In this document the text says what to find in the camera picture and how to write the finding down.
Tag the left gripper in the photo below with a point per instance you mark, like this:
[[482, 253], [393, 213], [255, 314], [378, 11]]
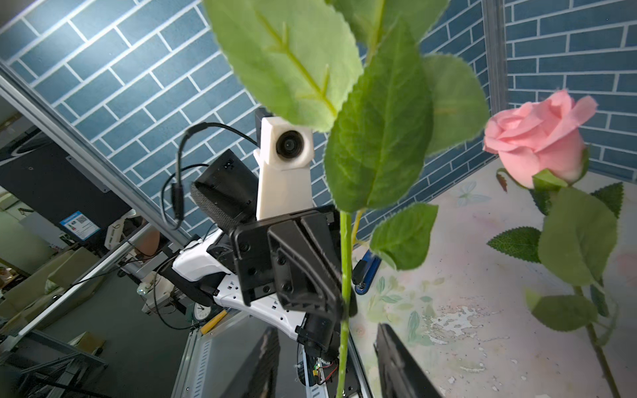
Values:
[[294, 257]]

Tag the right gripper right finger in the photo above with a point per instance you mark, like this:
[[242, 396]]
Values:
[[400, 375]]

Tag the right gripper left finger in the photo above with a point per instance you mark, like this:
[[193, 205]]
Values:
[[257, 377]]

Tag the orange rose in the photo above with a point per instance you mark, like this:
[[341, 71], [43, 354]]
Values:
[[354, 70]]

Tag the pink rose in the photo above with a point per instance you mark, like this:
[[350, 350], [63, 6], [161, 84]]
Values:
[[542, 151]]

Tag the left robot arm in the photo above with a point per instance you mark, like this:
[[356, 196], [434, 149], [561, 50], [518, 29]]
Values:
[[205, 269]]

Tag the blue black handheld device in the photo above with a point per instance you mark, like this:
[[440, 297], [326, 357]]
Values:
[[364, 272]]

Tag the aluminium mounting rail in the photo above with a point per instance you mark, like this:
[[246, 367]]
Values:
[[243, 356]]

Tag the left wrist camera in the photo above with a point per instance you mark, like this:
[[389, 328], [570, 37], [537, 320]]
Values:
[[284, 157]]

